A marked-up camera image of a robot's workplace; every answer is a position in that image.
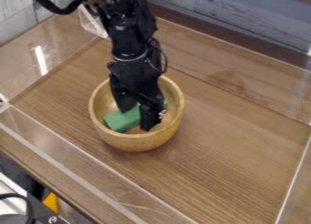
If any clear acrylic tray wall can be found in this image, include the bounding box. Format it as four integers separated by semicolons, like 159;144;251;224
0;103;198;224

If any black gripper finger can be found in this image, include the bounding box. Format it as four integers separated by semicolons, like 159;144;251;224
110;76;138;113
141;95;166;131

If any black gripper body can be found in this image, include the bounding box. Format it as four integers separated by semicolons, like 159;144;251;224
107;38;169;104

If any brown wooden bowl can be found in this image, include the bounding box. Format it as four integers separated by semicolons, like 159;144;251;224
89;76;185;152

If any black device with screw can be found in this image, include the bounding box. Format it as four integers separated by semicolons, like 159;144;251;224
26;199;73;224

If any green rectangular block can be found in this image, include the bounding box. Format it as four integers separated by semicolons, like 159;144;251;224
102;99;170;134

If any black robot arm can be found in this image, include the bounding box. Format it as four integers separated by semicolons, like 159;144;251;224
35;0;169;131

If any black cable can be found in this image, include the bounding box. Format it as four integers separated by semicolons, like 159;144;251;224
0;192;35;224

